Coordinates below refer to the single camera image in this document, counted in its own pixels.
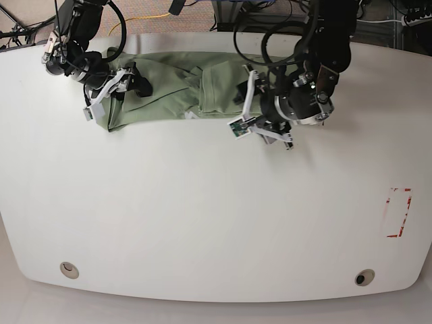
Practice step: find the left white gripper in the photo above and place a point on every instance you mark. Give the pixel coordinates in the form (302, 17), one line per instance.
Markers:
(261, 113)

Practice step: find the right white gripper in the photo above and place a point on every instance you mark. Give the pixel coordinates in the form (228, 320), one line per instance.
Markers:
(124, 80)

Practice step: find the green T-shirt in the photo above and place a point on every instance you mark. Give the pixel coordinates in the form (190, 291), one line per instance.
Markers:
(186, 85)

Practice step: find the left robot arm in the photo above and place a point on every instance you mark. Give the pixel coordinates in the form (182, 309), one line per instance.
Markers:
(297, 90)

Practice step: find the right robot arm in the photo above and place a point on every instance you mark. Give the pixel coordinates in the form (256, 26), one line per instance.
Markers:
(66, 53)

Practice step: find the black tripod stand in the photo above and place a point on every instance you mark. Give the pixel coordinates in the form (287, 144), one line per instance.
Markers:
(21, 35)

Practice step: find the white power strip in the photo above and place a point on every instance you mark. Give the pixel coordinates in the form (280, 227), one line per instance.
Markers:
(417, 16)

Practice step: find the red tape rectangle marking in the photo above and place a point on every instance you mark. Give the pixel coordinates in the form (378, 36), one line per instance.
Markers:
(396, 211)

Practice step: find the aluminium frame with cables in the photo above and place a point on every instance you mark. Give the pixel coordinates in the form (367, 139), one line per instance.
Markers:
(255, 16)

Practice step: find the left table cable grommet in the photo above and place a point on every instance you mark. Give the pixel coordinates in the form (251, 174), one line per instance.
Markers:
(69, 270)

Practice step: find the table cable grommet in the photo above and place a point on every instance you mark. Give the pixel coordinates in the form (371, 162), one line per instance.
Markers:
(364, 278)
(69, 270)

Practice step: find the right table cable grommet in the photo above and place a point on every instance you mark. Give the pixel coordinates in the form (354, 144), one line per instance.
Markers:
(364, 278)

